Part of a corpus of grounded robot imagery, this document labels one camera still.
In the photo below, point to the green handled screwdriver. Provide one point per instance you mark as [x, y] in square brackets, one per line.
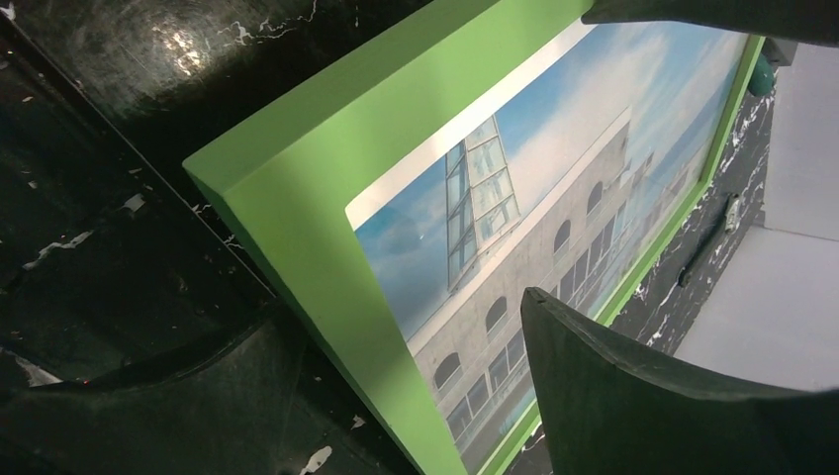
[763, 78]

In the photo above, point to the building photo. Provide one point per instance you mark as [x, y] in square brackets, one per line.
[559, 177]

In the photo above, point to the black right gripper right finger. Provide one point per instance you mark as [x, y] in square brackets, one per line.
[813, 22]

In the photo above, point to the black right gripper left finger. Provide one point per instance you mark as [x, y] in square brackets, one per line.
[612, 405]

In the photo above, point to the green picture frame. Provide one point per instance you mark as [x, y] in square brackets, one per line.
[282, 178]

